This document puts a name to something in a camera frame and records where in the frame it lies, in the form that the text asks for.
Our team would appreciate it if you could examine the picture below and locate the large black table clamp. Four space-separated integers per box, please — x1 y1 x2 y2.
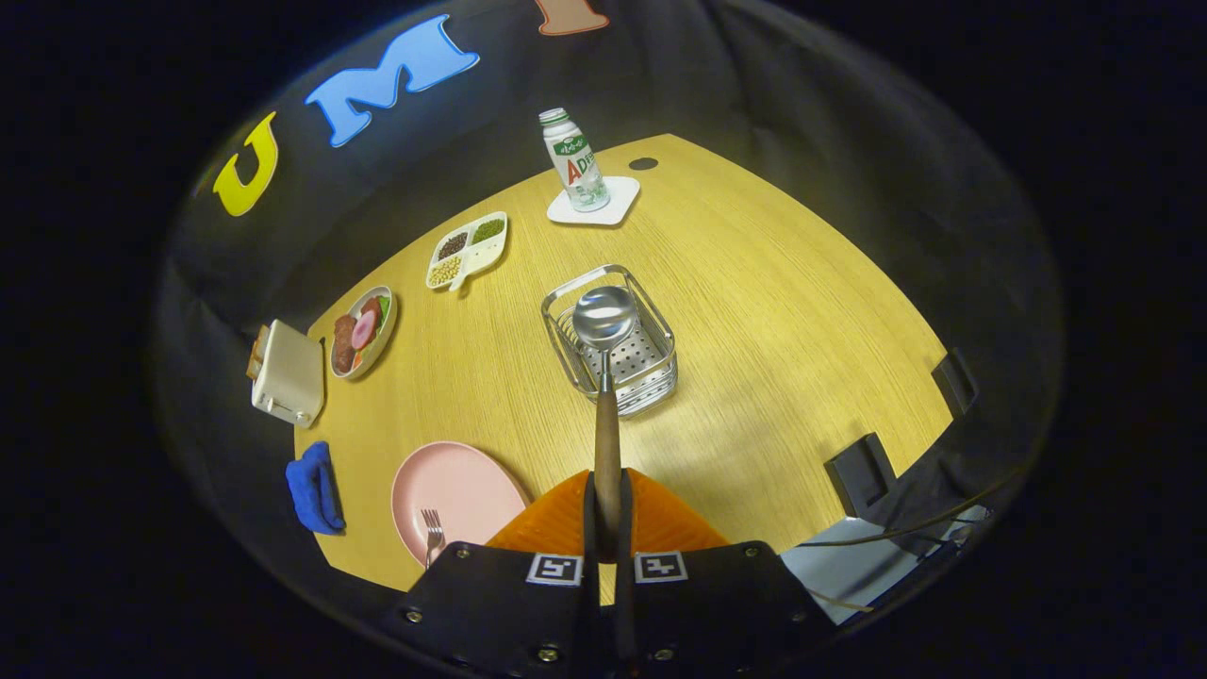
825 432 899 518

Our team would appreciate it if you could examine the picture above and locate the white divided bean dish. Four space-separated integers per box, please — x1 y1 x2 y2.
425 211 509 292

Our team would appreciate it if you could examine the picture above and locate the cream toaster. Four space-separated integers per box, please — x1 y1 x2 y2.
250 319 326 428

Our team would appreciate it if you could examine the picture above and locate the blue folded towel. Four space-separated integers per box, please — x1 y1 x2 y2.
286 440 346 537

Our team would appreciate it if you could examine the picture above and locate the oval grey food plate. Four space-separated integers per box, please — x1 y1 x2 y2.
329 286 399 380

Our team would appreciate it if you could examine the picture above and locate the wooden handle metal spoon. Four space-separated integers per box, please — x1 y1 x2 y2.
572 286 639 567

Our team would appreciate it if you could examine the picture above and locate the white green drink bottle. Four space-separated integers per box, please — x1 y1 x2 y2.
538 107 611 213

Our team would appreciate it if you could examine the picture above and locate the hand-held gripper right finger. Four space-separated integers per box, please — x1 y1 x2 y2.
618 469 835 679

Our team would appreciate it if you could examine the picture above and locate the white square coaster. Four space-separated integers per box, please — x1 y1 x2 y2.
547 175 642 227

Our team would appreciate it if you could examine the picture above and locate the small black table clamp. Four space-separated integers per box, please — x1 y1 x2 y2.
932 347 980 416

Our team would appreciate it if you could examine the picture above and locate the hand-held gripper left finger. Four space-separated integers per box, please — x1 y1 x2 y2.
391 469 604 679

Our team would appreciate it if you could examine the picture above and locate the metal wire cutlery basket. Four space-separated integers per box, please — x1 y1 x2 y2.
541 264 679 418

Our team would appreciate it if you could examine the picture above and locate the thin dark cable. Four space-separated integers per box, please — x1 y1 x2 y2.
795 467 1029 550

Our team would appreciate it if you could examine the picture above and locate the pink round plate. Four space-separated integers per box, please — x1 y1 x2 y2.
391 440 529 567

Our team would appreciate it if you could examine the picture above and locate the black backdrop cloth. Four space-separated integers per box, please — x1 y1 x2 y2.
156 0 1066 661

